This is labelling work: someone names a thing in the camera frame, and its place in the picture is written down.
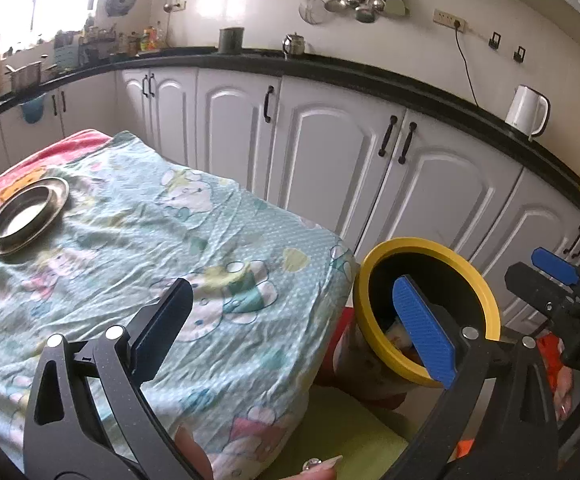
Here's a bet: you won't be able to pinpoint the person's right hand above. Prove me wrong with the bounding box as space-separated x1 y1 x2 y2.
555 366 577 422

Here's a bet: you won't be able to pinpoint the white electric kettle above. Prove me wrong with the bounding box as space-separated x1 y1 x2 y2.
505 85 551 138

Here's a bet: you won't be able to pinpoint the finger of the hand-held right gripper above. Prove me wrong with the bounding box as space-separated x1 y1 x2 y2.
504 261 578 333
531 247 580 306

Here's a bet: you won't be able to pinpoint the red patterned cloth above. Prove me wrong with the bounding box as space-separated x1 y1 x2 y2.
315 310 421 411

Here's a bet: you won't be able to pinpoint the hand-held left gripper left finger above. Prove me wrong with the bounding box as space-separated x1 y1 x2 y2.
24 277 206 480

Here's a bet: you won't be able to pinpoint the black kitchen countertop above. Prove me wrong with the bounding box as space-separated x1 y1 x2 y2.
0 46 580 241

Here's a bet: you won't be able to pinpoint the black power cable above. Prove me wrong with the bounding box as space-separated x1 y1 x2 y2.
454 22 481 107

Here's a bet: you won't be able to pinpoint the beige wall outlet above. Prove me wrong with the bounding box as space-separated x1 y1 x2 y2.
433 8 467 33

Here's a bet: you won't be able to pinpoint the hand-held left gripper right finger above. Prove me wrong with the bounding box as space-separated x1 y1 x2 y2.
392 274 561 480

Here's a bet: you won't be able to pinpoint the person's green clothing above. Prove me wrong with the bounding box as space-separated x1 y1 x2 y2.
265 385 421 480

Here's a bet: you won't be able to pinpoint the round wall fan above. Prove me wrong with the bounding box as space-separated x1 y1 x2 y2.
105 0 138 17

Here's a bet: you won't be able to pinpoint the metal mug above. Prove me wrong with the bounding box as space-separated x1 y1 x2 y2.
218 26 246 55

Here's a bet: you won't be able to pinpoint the white lower cabinets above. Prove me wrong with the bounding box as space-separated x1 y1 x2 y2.
0 65 580 321

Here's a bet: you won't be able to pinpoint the steel cooking pot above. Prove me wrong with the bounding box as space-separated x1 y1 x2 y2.
5 61 43 92

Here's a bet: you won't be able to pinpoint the light blue cartoon blanket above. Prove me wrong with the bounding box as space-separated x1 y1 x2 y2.
0 130 358 476

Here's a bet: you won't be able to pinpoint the orange object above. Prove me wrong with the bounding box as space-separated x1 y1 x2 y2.
536 335 571 393

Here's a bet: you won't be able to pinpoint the pink cartoon blanket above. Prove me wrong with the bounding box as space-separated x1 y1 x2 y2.
0 129 113 211

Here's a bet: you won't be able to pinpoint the cluster of condiment jars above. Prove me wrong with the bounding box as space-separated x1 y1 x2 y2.
52 17 141 68

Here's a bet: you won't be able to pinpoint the person's left hand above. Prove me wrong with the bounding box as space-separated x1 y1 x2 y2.
175 427 343 480

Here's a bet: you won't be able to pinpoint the round metal plate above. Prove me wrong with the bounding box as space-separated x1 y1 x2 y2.
0 176 71 258

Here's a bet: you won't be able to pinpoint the small metal teapot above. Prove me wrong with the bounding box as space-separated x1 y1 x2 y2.
282 32 307 57

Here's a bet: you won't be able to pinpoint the yellow rimmed black bin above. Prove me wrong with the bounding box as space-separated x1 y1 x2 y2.
352 237 502 388

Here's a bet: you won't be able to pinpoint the blue hanging basket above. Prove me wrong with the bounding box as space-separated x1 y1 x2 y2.
18 94 46 124

